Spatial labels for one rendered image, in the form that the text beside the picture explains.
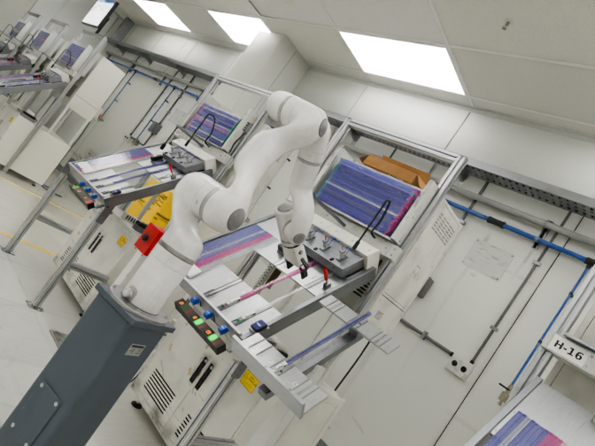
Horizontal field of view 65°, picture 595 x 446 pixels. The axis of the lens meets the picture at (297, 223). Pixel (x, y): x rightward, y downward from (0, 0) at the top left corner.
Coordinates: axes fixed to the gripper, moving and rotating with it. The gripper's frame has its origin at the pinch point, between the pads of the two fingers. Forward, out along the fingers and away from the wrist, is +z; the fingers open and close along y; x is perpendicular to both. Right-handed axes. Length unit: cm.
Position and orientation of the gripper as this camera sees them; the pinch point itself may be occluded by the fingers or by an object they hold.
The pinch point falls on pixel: (297, 270)
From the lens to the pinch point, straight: 191.1
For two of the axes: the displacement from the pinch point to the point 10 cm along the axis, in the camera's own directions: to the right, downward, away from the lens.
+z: 1.4, 8.0, 5.8
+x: -7.6, 4.6, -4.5
